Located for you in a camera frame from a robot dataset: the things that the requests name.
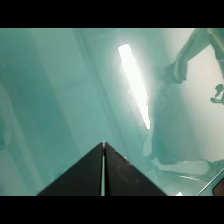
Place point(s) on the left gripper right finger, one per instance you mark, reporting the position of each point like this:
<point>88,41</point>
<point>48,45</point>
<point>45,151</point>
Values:
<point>130,178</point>

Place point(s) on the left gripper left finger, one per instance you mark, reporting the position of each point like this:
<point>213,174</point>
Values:
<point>85,176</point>

